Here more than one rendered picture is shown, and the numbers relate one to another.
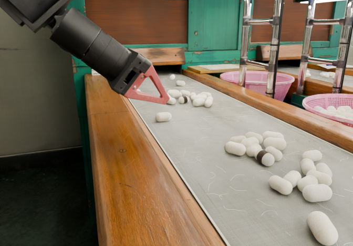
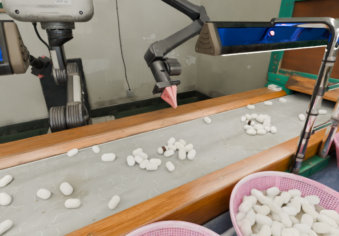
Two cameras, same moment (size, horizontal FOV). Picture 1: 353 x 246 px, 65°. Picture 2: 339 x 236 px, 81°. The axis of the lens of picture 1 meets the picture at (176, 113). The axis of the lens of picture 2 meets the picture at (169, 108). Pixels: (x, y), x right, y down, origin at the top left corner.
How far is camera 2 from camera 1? 74 cm
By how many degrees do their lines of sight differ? 74
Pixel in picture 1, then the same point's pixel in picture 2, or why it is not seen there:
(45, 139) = not seen: hidden behind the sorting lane
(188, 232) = (105, 130)
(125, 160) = (145, 117)
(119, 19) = (308, 52)
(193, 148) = (173, 133)
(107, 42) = (158, 75)
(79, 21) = (153, 66)
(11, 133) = not seen: hidden behind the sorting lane
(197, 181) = (143, 135)
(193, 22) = not seen: outside the picture
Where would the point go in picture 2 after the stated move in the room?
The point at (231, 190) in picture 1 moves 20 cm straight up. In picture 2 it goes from (137, 143) to (133, 85)
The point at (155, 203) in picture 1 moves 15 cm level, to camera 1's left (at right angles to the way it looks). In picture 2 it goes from (118, 125) to (120, 109)
